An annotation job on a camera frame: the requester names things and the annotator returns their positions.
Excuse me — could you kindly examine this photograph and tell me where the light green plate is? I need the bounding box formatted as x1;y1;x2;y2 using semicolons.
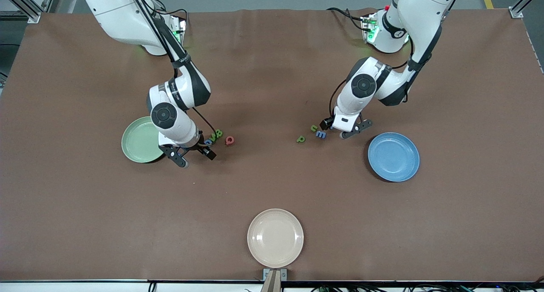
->
121;116;166;164

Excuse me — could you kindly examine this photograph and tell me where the blue plate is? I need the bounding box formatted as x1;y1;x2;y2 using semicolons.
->
368;132;420;182

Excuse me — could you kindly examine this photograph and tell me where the brown table cover sheet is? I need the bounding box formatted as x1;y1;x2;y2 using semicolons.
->
0;8;544;282

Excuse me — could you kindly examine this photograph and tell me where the beige plate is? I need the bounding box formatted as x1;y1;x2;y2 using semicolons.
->
247;208;305;269

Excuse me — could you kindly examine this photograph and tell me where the black arm base cable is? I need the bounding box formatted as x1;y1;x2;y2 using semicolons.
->
155;0;189;21
326;7;367;31

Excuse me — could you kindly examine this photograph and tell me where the camera stand bracket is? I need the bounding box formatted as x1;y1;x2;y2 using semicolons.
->
262;269;288;292

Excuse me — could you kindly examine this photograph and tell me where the white table edge rail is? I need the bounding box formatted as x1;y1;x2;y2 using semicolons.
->
0;279;544;292

